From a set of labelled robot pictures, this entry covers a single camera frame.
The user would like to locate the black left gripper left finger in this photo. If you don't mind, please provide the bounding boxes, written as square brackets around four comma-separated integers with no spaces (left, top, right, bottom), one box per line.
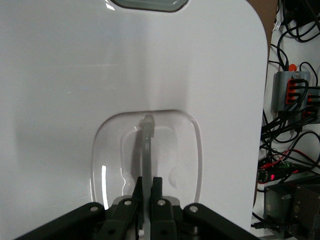
[99,176,145,240]

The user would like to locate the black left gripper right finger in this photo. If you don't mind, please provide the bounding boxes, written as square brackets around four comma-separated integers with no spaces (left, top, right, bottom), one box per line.
[149,176,179,240]

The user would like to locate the white plastic box lid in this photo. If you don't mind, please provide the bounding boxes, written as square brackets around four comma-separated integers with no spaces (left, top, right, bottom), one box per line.
[0,0,270,240]

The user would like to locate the black power supply box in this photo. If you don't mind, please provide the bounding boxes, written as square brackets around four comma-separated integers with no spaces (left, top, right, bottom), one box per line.
[263,183,320,240]

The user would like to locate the circuit board with red light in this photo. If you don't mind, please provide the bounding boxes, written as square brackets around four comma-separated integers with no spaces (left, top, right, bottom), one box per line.
[256,161,301,185]

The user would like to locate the grey orange terminal block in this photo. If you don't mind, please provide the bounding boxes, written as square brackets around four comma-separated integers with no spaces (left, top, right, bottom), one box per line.
[300,86,320,121]
[270,70,312,114]

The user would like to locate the grey lid latch clip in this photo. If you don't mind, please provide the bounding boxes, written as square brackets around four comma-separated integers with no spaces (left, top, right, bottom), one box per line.
[109,0,190,13]

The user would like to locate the thin black cable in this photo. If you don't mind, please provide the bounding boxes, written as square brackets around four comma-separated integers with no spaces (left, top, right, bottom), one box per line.
[276,0,320,44]
[250,211,280,231]

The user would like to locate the tangled black cables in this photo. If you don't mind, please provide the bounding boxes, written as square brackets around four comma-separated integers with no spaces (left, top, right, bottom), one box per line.
[259,43,320,176]

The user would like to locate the thin red wire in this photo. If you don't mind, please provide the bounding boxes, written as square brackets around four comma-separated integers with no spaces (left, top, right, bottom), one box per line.
[259,149,320,176]

